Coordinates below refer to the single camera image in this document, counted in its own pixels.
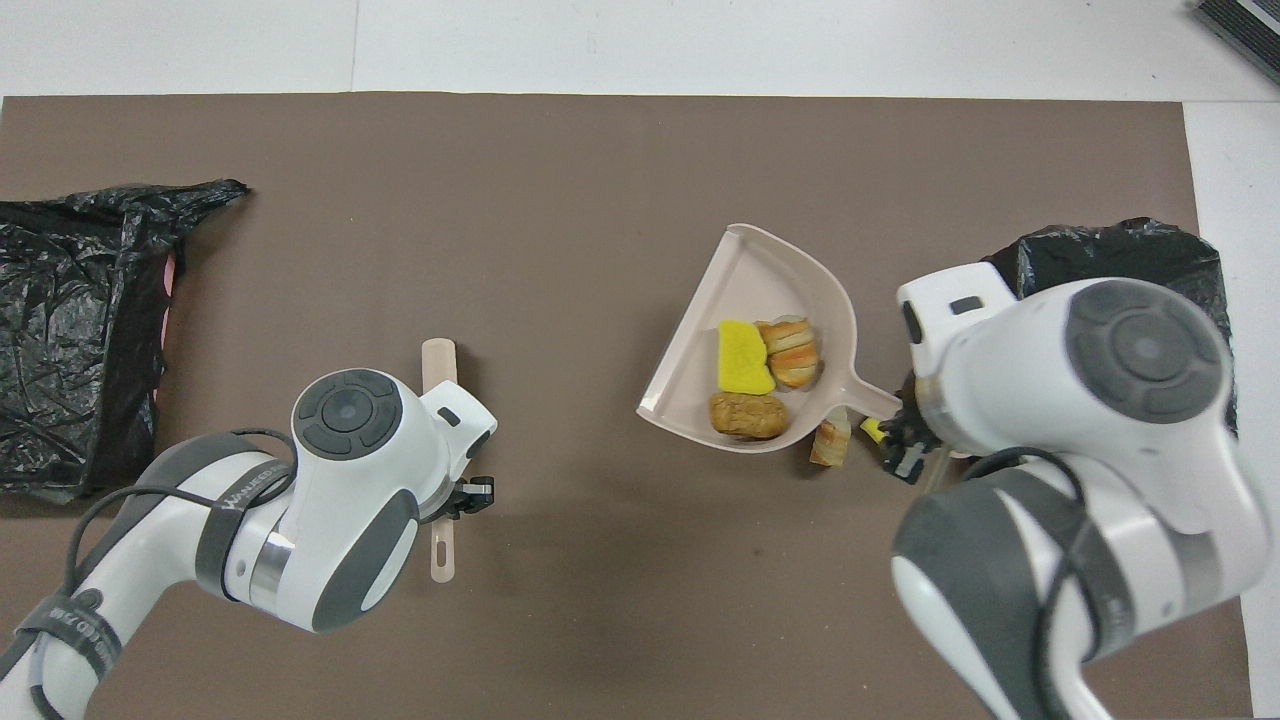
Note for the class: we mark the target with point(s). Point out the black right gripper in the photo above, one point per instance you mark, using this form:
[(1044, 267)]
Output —
[(915, 420)]

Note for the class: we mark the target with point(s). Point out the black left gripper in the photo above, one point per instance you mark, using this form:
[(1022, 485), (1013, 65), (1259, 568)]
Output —
[(452, 500)]

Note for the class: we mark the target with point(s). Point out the small yellow sponge wedge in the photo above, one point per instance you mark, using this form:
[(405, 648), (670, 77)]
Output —
[(871, 430)]

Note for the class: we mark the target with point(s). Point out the striped bread roll piece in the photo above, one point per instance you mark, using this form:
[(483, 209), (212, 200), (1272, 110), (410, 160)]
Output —
[(830, 443)]

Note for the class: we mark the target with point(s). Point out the beige hand brush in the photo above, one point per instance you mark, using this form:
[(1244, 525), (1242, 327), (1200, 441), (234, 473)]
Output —
[(440, 360)]

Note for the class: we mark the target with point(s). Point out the pale round bread chunk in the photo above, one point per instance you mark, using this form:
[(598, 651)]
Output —
[(792, 352)]

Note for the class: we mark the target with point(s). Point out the brown fried croquette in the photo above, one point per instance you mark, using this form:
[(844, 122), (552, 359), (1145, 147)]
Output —
[(748, 416)]

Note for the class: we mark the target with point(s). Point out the large yellow sponge piece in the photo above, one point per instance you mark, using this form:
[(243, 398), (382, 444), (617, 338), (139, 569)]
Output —
[(742, 360)]

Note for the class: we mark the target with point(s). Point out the beige plastic dustpan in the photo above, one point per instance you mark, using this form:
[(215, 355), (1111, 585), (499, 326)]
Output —
[(760, 280)]

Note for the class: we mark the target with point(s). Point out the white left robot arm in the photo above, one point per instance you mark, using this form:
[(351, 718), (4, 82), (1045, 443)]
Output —
[(350, 500)]

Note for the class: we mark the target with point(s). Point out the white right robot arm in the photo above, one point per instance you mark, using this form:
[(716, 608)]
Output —
[(1100, 450)]

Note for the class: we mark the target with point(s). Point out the black plastic trash bag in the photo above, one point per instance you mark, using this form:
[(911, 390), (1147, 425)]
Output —
[(1100, 255), (80, 350)]

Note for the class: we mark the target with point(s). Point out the pink plastic bin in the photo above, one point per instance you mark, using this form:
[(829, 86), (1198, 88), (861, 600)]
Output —
[(167, 295)]

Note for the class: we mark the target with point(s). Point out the brown table mat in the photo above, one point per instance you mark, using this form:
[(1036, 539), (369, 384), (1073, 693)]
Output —
[(500, 200)]

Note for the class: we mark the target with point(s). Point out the dark grey ribbed box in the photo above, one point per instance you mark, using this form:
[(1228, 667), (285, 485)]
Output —
[(1245, 25)]

